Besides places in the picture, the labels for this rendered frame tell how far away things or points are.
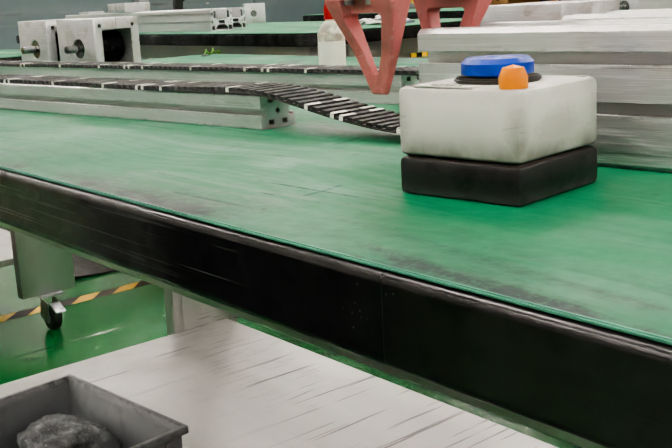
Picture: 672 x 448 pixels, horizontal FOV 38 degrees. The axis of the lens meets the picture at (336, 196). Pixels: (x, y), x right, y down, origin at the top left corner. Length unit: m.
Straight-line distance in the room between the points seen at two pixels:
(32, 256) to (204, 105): 1.99
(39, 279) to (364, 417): 1.47
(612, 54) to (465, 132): 0.14
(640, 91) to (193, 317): 1.60
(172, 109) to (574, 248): 0.59
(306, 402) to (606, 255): 1.30
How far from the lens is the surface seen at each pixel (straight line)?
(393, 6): 0.68
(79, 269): 3.47
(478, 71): 0.53
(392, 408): 1.65
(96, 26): 1.62
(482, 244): 0.44
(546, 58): 0.64
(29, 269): 2.87
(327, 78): 1.05
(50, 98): 1.14
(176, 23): 4.10
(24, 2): 12.38
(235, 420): 1.65
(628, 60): 0.61
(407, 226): 0.47
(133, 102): 1.01
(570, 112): 0.54
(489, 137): 0.51
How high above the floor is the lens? 0.89
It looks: 12 degrees down
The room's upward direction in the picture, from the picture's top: 3 degrees counter-clockwise
